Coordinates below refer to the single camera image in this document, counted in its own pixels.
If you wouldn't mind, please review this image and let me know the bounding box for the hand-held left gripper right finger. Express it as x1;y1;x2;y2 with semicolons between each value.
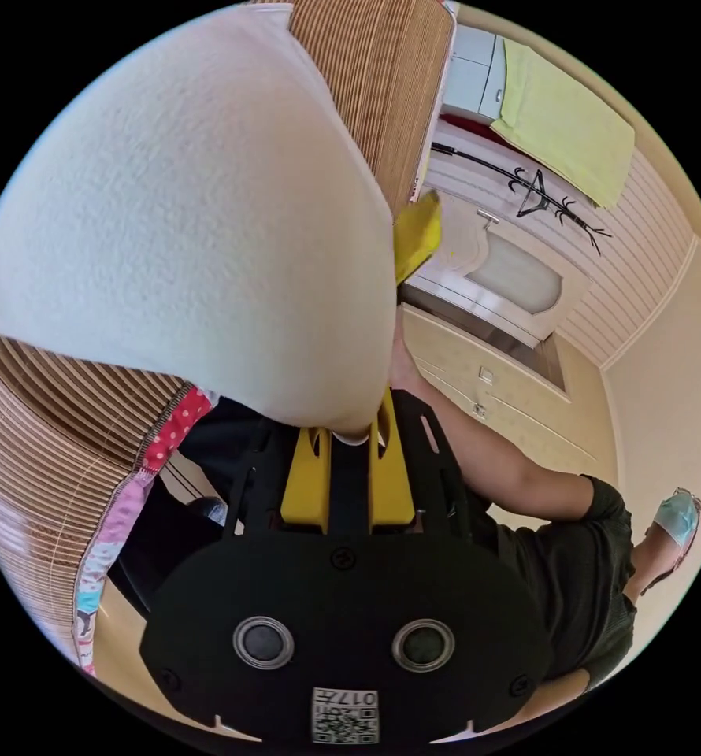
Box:
368;387;417;525

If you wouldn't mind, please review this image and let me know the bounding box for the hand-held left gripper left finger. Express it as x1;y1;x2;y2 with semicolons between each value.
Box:
279;426;332;528

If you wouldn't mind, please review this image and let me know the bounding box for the white long sleeve shirt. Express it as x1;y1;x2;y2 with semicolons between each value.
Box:
0;2;400;445

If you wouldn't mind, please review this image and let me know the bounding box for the person's right forearm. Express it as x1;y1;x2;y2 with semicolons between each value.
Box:
424;387;597;524

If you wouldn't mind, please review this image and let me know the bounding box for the person's right hand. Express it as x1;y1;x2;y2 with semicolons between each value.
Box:
388;318;441;406

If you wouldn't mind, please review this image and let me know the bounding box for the white door with frosted glass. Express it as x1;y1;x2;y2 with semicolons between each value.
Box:
400;198;594;394

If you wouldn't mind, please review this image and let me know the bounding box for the black coat rack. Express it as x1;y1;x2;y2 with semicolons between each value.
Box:
430;141;614;256

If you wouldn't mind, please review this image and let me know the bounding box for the light grey cupboard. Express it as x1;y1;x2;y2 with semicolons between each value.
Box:
442;23;508;119

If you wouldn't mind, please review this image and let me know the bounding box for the yellow-green cloth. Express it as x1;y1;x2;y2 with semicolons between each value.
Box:
489;37;637;211

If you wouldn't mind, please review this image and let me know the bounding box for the person's body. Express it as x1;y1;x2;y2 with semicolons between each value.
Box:
106;395;701;693

